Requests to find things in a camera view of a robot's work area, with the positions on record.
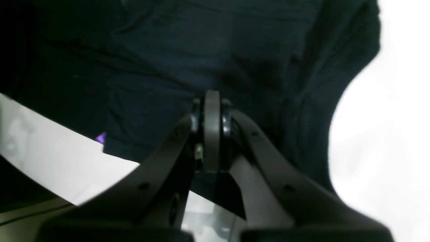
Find black printed T-shirt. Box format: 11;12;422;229
1;0;381;194

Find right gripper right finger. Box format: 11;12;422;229
222;99;393;242

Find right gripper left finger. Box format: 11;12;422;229
35;99;201;242

